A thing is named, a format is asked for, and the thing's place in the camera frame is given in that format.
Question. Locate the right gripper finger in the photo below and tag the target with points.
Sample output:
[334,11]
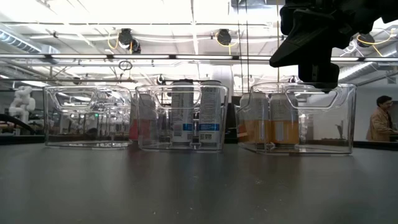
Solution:
[311,40]

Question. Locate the white blue Celsius can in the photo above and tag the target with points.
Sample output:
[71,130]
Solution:
[182,118]
[210,118]

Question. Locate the clear plastic cup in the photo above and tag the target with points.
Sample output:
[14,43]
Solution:
[143,146]

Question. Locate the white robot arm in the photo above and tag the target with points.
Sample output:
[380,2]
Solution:
[23,102]

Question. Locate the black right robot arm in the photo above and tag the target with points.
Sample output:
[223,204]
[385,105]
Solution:
[388,9]

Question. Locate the person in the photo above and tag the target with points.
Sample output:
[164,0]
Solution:
[379,124]

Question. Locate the gray ceiling pipe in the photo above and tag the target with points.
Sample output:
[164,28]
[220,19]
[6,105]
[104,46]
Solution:
[62,80]

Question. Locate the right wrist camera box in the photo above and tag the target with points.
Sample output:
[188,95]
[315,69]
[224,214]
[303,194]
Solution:
[318,76]

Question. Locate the ceiling light rail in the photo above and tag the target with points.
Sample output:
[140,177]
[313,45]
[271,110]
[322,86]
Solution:
[77,56]

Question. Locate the ceiling air duct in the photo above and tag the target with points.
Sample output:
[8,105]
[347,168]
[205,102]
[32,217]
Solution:
[18,45]

